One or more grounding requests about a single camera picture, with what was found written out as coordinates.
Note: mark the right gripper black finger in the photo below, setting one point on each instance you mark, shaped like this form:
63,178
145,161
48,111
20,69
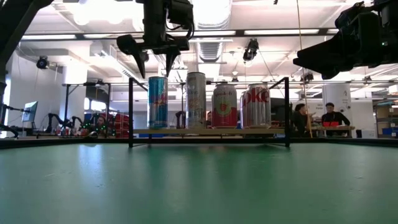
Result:
323,56
331,74

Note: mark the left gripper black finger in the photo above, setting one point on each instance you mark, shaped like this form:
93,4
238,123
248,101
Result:
130,45
171,57

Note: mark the blue silver Red Bull can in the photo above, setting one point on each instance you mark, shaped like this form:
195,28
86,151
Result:
158,105

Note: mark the white Celsius can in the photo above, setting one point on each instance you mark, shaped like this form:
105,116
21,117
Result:
196,102

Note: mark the red white Spindrift can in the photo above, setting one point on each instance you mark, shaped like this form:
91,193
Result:
224,109

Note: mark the silver Diet Coke can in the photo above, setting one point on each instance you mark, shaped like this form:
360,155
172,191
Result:
259,109

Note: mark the black background robot arm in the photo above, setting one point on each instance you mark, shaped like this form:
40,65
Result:
56,119
180,119
79,123

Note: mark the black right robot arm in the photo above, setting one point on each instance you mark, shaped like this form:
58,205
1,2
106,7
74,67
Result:
391,31

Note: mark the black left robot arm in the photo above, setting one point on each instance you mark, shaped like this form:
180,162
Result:
18,28

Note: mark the person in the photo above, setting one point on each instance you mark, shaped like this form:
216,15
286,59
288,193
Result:
101,122
334,117
300,119
209,119

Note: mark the red box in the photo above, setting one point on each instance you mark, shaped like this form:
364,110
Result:
331,124

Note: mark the wooden top background table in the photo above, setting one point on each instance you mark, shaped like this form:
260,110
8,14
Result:
345,127

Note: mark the shelving with cardboard boxes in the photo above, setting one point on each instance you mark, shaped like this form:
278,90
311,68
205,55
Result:
387,113

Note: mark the white box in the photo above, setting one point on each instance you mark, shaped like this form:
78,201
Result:
370,133

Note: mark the black hanging ceiling fixture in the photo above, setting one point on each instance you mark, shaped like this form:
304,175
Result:
250,49

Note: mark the red storage bin rack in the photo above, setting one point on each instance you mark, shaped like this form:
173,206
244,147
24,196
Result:
122,124

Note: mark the blue storage bin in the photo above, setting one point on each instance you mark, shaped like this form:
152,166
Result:
152,136

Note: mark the grey background monitor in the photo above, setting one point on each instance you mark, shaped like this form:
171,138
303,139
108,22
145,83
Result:
30,112

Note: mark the green table mat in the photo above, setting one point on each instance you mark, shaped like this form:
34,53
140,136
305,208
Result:
199,186

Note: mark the white standing post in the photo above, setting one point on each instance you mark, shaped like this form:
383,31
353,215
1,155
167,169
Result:
337,91

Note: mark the small black ceiling camera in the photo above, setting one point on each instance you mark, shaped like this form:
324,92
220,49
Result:
307,76

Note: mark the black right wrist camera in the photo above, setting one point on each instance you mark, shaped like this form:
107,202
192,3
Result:
351,15

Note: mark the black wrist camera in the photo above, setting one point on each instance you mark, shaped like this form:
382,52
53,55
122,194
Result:
351,15
180,14

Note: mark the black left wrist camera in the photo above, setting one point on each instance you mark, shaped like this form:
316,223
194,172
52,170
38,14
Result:
180,14

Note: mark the wooden shelf with black frame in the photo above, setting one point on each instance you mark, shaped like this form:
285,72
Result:
174,131

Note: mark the black ceiling dome camera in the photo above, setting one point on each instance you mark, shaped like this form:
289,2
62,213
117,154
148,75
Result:
42,62

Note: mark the black background workbench frame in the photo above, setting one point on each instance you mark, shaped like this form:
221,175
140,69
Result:
66,109

